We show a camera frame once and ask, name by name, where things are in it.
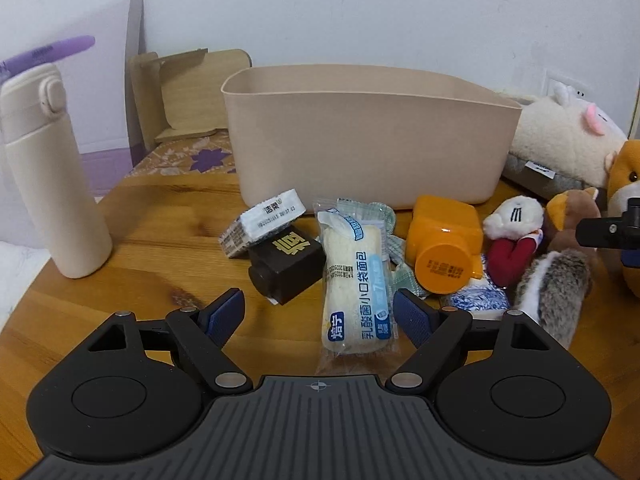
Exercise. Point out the orange bottle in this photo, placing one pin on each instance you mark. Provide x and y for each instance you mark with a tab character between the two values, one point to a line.
440	230

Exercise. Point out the orange plush toy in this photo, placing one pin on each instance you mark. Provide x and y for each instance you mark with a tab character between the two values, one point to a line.
630	160

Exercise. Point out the white cat plush toy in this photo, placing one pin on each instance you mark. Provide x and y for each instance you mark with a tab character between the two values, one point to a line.
515	215

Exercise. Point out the brown floral cloth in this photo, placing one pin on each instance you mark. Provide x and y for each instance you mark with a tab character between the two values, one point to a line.
200	160

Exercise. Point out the dark brown box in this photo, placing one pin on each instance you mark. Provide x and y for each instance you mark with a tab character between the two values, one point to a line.
290	265

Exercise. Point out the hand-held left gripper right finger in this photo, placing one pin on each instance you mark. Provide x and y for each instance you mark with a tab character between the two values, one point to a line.
410	315

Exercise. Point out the beige plastic container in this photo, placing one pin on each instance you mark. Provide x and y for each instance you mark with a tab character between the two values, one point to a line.
350	150

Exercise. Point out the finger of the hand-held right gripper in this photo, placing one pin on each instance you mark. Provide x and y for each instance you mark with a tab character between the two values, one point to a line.
595	232

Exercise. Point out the white wall switch socket panel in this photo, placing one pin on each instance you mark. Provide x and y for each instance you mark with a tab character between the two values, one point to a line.
560	80

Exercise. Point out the bread packet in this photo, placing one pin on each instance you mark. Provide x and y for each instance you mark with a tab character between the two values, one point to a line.
355	285

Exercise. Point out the large white plush toy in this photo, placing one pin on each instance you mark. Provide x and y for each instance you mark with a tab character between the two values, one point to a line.
555	145

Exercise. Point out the grey pouch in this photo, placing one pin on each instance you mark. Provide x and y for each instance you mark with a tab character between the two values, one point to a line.
530	172

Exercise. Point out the white board grey edge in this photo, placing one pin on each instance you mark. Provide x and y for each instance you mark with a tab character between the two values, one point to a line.
100	85

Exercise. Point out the purple highlighter pen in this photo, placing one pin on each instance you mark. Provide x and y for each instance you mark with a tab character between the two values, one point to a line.
50	52

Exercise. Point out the cream thermos bottle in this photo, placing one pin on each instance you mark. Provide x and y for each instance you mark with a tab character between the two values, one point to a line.
50	185

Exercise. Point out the blue white tissue packet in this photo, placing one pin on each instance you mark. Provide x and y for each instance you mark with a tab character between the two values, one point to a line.
480	300

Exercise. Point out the wooden chair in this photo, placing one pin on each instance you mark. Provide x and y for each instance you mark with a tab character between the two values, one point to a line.
200	95

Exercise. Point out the green checkered packet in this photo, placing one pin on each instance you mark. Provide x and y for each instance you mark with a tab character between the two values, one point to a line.
400	270

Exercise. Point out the brown squirrel plush toy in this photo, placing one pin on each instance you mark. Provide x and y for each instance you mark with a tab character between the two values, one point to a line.
555	280

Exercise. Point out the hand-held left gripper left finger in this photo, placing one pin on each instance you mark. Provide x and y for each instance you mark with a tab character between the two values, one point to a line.
222	315

